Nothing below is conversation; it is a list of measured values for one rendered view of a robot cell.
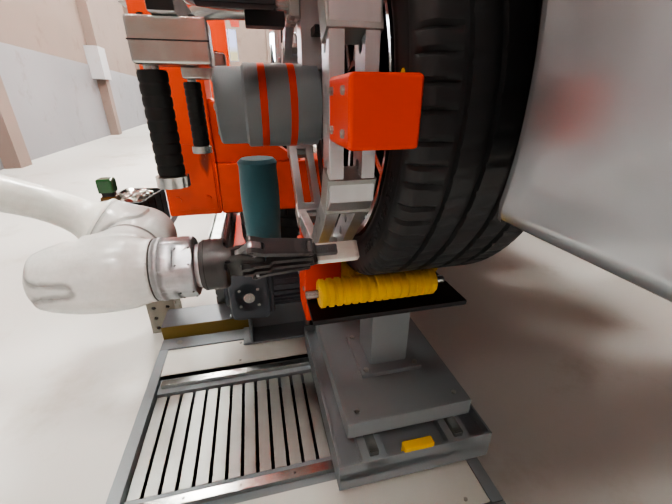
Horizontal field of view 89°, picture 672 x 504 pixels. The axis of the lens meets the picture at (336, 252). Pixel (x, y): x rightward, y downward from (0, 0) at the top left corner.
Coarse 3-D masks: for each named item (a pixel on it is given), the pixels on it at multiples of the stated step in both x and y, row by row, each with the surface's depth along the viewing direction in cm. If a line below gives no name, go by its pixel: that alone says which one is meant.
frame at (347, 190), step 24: (336, 0) 36; (360, 0) 36; (336, 24) 36; (360, 24) 37; (288, 48) 78; (336, 48) 37; (360, 48) 40; (336, 72) 38; (336, 144) 41; (312, 168) 86; (336, 168) 43; (360, 168) 44; (312, 192) 84; (336, 192) 44; (360, 192) 45; (312, 216) 80; (336, 216) 48; (360, 216) 50; (312, 240) 62; (336, 240) 63
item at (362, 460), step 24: (312, 336) 112; (312, 360) 100; (336, 408) 86; (336, 432) 80; (384, 432) 80; (408, 432) 80; (432, 432) 80; (456, 432) 76; (480, 432) 80; (336, 456) 72; (360, 456) 73; (384, 456) 72; (408, 456) 74; (432, 456) 76; (456, 456) 78; (360, 480) 73
